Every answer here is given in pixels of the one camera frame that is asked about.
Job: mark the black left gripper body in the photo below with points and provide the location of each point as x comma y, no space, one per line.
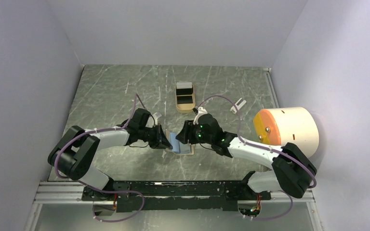
147,134

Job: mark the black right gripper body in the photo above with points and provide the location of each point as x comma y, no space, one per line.
200,137

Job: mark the beige leather card holder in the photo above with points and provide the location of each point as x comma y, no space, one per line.
177,147

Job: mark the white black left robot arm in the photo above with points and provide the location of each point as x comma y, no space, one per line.
74,153

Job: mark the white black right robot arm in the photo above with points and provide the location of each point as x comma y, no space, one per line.
291,171

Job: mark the black card lying in tray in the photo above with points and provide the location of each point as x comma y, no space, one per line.
185,99

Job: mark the stack of cards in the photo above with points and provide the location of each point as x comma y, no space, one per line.
184,88

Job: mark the beige oval plastic tray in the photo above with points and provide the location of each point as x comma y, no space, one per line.
185,108

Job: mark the white plastic clip device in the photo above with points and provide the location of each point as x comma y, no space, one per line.
238,105

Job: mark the cream cylinder with orange face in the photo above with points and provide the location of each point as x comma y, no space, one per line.
278,126

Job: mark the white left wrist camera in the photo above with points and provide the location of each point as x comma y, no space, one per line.
157,118

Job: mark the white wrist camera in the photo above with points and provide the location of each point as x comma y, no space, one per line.
157,118
200,111

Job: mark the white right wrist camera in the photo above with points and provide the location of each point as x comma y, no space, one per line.
200,111

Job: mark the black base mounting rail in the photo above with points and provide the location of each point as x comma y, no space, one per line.
129,196

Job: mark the aluminium frame rail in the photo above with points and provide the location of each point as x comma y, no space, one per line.
67,193

